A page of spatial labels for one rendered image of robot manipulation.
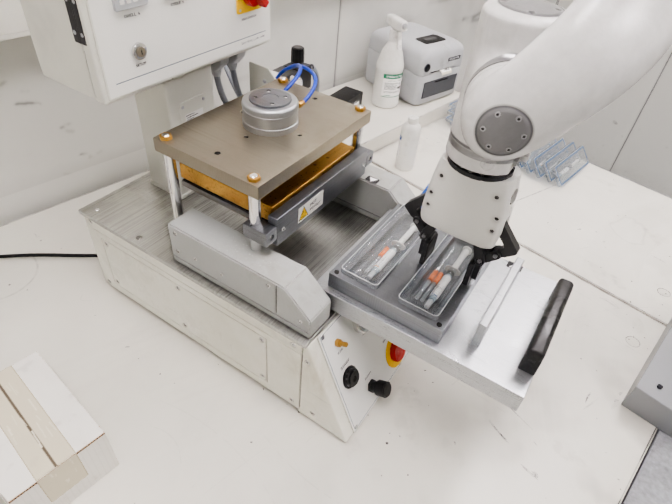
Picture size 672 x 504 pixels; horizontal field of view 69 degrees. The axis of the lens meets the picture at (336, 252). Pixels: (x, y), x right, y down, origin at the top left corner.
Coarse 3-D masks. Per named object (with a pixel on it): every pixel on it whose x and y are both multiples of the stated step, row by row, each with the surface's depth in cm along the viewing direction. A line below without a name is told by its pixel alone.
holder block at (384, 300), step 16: (416, 256) 69; (336, 272) 65; (400, 272) 66; (416, 272) 66; (480, 272) 68; (336, 288) 66; (352, 288) 64; (368, 288) 64; (384, 288) 64; (400, 288) 64; (464, 288) 65; (368, 304) 64; (384, 304) 62; (400, 304) 62; (448, 304) 63; (400, 320) 62; (416, 320) 61; (432, 320) 60; (448, 320) 61; (432, 336) 61
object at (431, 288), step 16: (448, 240) 71; (432, 256) 68; (448, 256) 68; (464, 256) 68; (432, 272) 65; (448, 272) 66; (464, 272) 66; (416, 288) 63; (432, 288) 63; (448, 288) 63; (416, 304) 61; (432, 304) 61
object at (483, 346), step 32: (480, 288) 69; (512, 288) 69; (544, 288) 70; (352, 320) 66; (384, 320) 63; (480, 320) 64; (512, 320) 65; (416, 352) 62; (448, 352) 60; (480, 352) 60; (512, 352) 61; (480, 384) 59; (512, 384) 57
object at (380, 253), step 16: (400, 208) 76; (384, 224) 72; (400, 224) 73; (368, 240) 69; (384, 240) 70; (400, 240) 70; (352, 256) 66; (368, 256) 67; (384, 256) 67; (400, 256) 67; (352, 272) 64; (368, 272) 64; (384, 272) 65
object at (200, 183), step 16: (320, 160) 74; (336, 160) 74; (192, 176) 70; (208, 176) 68; (304, 176) 70; (208, 192) 71; (224, 192) 68; (240, 192) 66; (272, 192) 67; (288, 192) 67; (240, 208) 68; (272, 208) 64
